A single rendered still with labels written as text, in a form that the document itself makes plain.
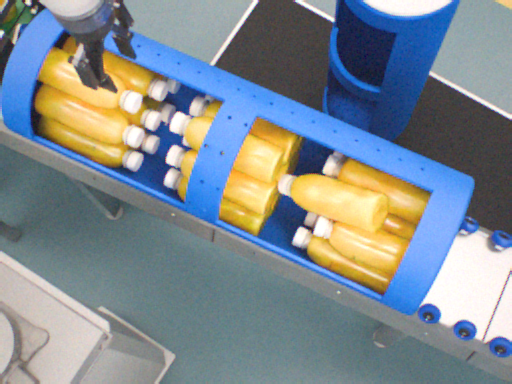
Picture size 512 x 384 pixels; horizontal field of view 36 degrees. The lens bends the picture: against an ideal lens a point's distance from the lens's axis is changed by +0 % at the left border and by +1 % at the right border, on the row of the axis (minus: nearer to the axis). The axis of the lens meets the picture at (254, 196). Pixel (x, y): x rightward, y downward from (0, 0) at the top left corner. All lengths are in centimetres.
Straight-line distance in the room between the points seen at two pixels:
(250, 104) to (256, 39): 125
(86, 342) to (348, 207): 55
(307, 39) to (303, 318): 93
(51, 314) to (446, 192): 76
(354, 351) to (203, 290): 53
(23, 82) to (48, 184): 127
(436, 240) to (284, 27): 147
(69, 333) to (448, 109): 154
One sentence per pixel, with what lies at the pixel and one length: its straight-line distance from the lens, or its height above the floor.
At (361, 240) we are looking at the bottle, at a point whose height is 115.
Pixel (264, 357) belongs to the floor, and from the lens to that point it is 254.
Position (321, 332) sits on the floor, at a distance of 255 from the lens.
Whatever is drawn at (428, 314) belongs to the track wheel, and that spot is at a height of 97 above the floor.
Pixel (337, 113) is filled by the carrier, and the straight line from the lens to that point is 255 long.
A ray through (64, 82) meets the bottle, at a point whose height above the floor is 119.
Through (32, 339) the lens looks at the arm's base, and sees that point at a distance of 152.
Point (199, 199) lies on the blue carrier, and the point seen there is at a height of 116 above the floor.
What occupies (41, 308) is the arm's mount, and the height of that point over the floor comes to 108.
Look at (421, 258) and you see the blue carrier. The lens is 136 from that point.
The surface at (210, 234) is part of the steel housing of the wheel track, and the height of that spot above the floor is 87.
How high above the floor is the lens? 254
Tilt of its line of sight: 75 degrees down
